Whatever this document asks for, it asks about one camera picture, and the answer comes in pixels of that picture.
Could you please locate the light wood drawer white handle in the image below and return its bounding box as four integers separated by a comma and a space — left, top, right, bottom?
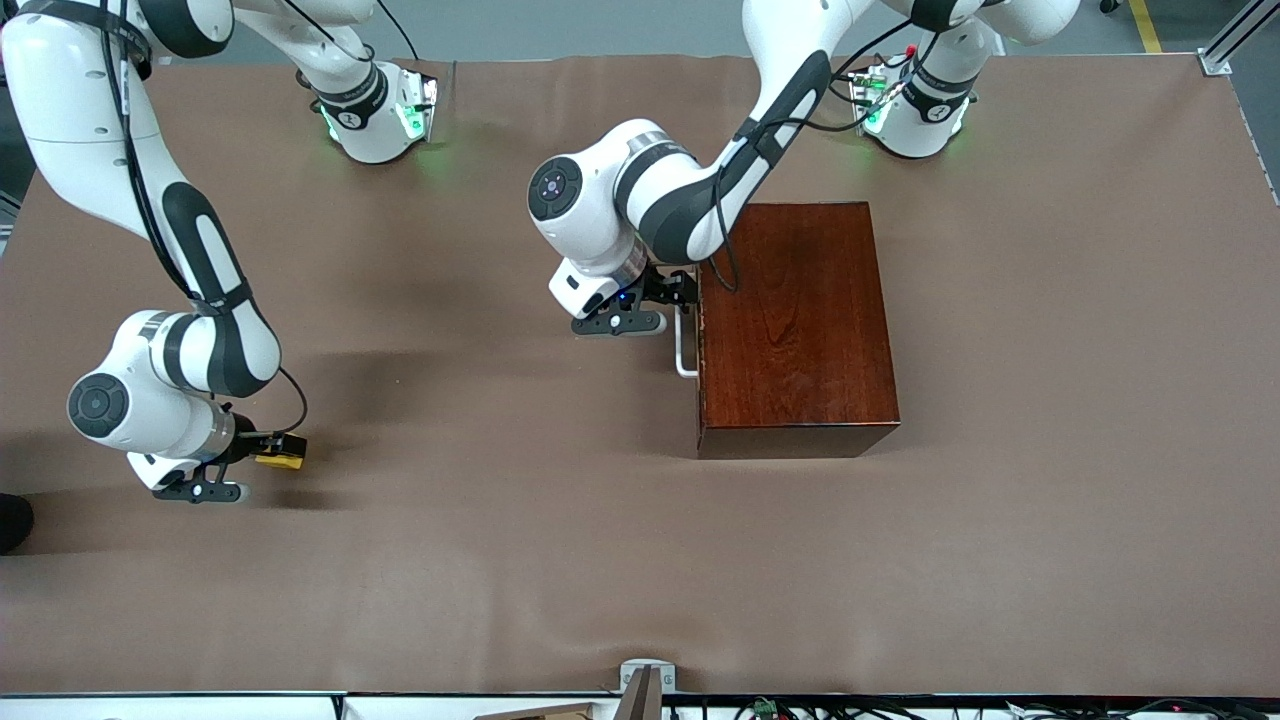
674, 310, 701, 379

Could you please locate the dark brown wooden cabinet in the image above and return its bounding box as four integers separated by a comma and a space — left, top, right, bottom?
693, 202, 901, 461

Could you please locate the black rounded object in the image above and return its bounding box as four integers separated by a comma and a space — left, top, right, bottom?
0, 493, 35, 555

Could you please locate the brown table cover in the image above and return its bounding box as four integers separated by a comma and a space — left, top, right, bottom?
0, 52, 1280, 698

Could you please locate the brown board piece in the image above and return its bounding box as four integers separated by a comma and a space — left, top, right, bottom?
472, 702, 601, 720

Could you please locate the yellow floor tape strip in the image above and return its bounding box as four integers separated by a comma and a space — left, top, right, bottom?
1128, 0, 1166, 56

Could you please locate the black right base cable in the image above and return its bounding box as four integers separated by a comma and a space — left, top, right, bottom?
375, 0, 421, 61

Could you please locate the grey metal camera bracket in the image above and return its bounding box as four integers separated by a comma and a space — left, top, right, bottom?
612, 658, 678, 720

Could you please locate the black cable bundle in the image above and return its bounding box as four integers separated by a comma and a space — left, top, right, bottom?
665, 696, 1280, 720

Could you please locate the aluminium frame strut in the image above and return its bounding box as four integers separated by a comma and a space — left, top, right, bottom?
1200, 0, 1280, 77

